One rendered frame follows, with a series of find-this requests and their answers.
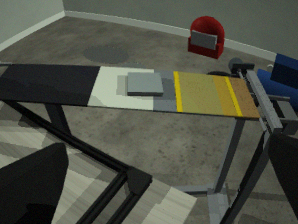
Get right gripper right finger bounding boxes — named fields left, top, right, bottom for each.
left=268, top=133, right=298, bottom=220

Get grey plate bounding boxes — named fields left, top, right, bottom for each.
left=127, top=72, right=163, bottom=96

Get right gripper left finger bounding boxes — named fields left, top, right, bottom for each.
left=0, top=143, right=69, bottom=224

